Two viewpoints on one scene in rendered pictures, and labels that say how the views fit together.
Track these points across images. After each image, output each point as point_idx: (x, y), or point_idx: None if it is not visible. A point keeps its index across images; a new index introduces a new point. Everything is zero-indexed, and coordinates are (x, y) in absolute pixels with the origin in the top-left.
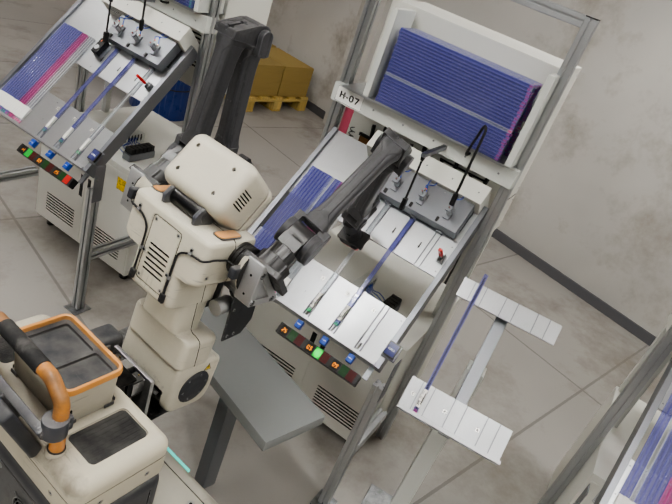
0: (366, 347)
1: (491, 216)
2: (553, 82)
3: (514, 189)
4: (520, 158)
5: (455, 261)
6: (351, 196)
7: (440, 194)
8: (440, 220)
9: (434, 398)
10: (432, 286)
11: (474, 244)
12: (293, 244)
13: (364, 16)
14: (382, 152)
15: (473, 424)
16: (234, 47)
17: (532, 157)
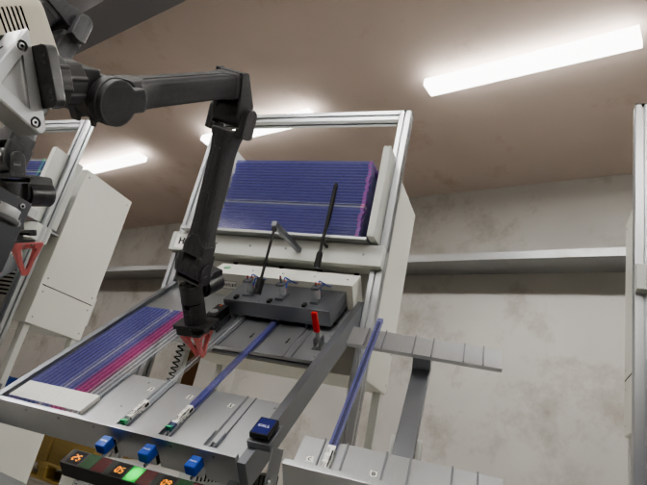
0: (221, 446)
1: (369, 311)
2: (390, 150)
3: (389, 331)
4: (382, 240)
5: (338, 353)
6: (176, 78)
7: (303, 291)
8: (308, 306)
9: (349, 458)
10: (313, 366)
11: (358, 351)
12: (85, 66)
13: (201, 173)
14: (216, 71)
15: (430, 482)
16: (43, 8)
17: (397, 296)
